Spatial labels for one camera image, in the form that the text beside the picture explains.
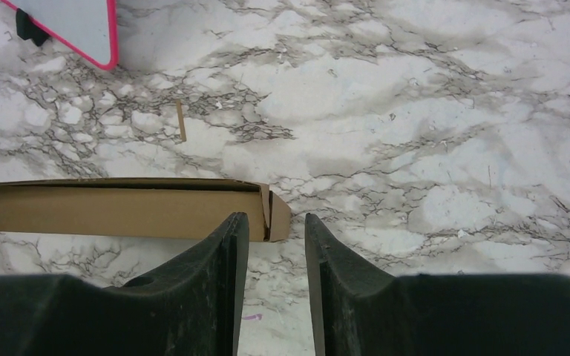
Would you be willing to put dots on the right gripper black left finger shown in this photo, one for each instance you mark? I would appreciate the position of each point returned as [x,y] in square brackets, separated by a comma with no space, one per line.
[190,305]

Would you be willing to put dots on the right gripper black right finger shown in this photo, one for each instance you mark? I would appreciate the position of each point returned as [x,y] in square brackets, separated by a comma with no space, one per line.
[358,309]

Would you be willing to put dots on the brown cardboard box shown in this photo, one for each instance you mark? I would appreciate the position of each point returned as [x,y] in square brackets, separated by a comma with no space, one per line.
[177,208]

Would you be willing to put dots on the small cardboard scrap strip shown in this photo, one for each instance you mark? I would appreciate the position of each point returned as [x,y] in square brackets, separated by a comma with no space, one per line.
[181,120]

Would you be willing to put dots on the pink framed whiteboard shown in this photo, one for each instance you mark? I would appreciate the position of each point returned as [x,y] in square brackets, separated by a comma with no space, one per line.
[87,27]

